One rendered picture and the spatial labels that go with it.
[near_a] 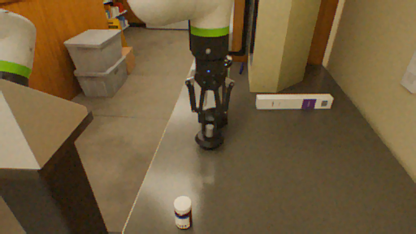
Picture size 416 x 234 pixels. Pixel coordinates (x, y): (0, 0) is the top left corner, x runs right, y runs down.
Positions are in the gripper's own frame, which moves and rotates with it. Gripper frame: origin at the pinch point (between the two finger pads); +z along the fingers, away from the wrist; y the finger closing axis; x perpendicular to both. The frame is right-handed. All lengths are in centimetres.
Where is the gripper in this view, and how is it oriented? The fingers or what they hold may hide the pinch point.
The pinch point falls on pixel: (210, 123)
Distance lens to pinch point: 73.4
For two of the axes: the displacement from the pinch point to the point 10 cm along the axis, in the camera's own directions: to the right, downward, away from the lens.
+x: -1.0, 5.5, -8.3
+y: -10.0, -0.5, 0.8
